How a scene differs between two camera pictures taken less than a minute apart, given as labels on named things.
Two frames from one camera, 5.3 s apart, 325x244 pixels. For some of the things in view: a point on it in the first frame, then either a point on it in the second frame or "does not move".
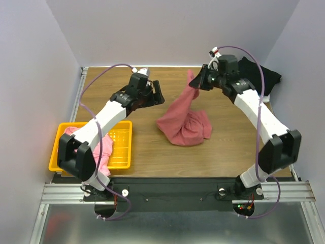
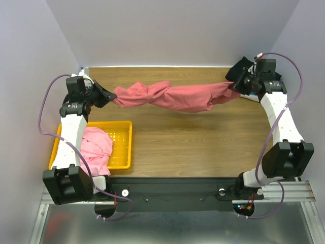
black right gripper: x=205 y=78 -> x=239 y=81
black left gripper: x=159 y=97 -> x=109 y=95
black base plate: x=170 y=194 does not move
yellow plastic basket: x=121 y=156 does not move
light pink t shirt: x=106 y=145 does not move
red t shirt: x=185 y=126 -> x=190 y=98
